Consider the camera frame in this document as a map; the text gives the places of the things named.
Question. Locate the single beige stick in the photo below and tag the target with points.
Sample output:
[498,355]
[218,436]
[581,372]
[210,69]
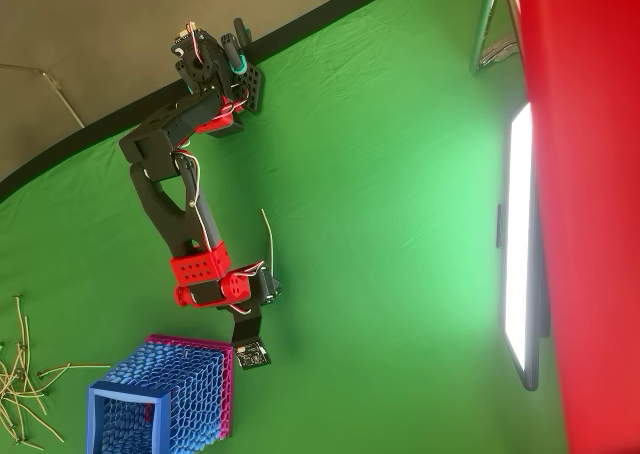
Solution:
[270,239]

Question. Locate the blue and pink lattice basket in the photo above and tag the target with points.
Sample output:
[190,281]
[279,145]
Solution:
[195,394]

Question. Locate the green cloth with black border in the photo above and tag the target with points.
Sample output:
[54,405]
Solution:
[350,224]

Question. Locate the silver metal stand frame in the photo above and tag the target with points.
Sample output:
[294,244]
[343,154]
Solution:
[484,29]

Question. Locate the wrist camera board with bracket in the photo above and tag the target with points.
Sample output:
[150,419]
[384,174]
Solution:
[252,355]

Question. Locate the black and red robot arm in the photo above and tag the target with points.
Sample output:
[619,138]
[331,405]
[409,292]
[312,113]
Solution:
[175,214]

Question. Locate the red fabric curtain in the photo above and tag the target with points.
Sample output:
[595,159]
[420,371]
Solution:
[590,199]

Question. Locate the bright LED light panel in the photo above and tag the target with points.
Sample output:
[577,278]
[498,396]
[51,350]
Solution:
[517,234]

